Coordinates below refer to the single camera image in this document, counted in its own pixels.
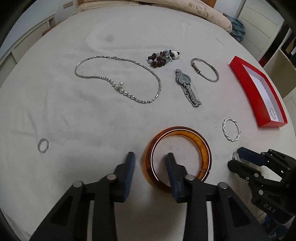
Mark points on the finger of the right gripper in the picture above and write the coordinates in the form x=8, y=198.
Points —
x=251, y=156
x=245, y=172

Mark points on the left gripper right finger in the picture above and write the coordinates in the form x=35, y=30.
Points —
x=232, y=220

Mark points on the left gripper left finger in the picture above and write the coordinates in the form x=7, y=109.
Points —
x=68, y=219

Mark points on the silver wrist watch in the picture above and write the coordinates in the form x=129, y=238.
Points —
x=185, y=83

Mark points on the amber resin bangle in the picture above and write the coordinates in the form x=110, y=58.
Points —
x=189, y=148

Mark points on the plain silver bangle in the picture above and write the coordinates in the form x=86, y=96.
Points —
x=205, y=70

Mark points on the red shallow box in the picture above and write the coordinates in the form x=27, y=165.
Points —
x=260, y=93

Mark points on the open white shelf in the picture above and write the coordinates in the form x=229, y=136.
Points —
x=280, y=70

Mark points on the grey bed sheet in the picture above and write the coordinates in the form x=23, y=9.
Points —
x=101, y=84

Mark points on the blue crumpled cloth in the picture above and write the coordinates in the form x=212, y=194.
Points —
x=238, y=29

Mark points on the white wardrobe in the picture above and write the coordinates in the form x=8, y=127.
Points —
x=261, y=21

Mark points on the beige floral duvet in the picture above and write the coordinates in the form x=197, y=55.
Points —
x=197, y=8

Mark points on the white low cabinet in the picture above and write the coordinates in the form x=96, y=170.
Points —
x=15, y=53

